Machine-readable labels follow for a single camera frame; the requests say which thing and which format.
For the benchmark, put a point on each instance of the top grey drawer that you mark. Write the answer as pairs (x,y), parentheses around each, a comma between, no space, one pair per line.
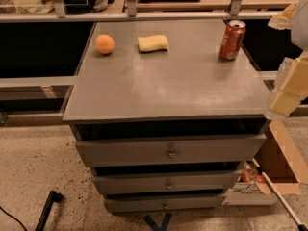
(146,152)

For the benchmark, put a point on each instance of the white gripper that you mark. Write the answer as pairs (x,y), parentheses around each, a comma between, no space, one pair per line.
(300,23)

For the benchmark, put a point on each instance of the grey drawer cabinet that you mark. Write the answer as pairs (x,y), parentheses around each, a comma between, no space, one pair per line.
(128,131)

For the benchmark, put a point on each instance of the red snack bag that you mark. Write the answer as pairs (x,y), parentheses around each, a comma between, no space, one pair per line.
(251,173)

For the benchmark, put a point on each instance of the orange fruit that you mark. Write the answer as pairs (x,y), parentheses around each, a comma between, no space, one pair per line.
(104,44)

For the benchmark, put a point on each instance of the black bar on floor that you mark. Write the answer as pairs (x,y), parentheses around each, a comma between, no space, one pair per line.
(53,197)

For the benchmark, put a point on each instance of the white stick with black tip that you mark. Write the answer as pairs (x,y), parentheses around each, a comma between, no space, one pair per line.
(298,222)

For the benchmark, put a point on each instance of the yellow sponge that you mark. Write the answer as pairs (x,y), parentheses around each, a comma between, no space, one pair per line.
(153,43)

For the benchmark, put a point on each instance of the brown cardboard box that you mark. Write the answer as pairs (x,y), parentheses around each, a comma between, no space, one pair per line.
(280,159)

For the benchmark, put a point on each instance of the bottom grey drawer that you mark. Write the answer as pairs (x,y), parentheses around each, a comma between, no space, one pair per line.
(163,203)

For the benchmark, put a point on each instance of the grey drawer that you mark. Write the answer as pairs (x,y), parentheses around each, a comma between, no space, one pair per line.
(166,182)
(163,203)
(146,152)

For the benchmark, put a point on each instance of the red coke can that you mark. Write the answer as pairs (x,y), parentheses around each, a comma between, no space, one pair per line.
(232,40)

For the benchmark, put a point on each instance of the middle grey drawer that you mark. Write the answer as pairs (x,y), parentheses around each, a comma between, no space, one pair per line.
(166,182)

